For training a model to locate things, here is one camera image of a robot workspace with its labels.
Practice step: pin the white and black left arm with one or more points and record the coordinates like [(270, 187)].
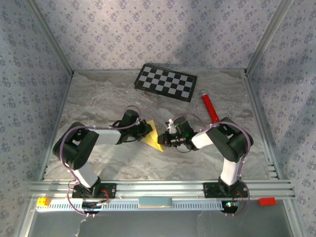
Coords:
[(74, 148)]

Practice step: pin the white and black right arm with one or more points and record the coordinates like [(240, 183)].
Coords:
[(227, 143)]

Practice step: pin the red tube with silver cap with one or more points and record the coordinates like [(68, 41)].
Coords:
[(209, 107)]

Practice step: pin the black and white checkerboard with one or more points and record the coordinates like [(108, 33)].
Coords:
[(165, 82)]

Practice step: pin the black electronics board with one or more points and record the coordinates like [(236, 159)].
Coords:
[(92, 207), (230, 207)]

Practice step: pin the red toy brick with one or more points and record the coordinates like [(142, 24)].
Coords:
[(267, 201)]

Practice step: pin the yellow toy brick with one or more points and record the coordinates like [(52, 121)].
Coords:
[(43, 202)]

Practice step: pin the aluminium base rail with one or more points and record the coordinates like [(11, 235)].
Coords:
[(160, 188)]

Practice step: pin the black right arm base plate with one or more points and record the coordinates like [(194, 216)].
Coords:
[(209, 190)]

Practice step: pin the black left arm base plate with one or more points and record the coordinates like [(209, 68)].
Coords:
[(108, 191)]

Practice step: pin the aluminium back rail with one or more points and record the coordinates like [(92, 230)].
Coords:
[(103, 70)]

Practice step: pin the aluminium side rail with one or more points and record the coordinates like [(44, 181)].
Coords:
[(53, 138), (261, 123)]

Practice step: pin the aluminium frame post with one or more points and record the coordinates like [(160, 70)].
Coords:
[(51, 37), (266, 37)]

